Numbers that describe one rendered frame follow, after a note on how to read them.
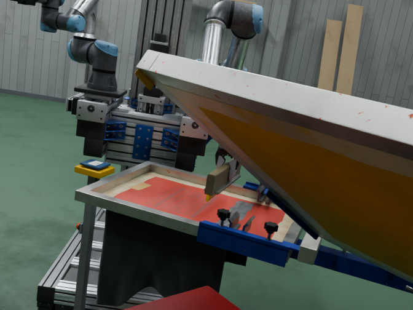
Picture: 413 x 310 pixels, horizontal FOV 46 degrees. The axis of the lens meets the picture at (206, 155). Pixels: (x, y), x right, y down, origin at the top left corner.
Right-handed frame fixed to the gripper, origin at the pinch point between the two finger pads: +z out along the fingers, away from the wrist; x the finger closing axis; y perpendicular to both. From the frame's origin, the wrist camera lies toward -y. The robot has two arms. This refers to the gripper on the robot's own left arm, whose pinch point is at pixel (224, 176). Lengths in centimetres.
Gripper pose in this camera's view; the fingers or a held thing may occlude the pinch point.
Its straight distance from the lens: 187.1
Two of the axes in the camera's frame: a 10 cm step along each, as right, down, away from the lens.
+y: 3.4, -1.8, 9.3
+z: -1.6, 9.6, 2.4
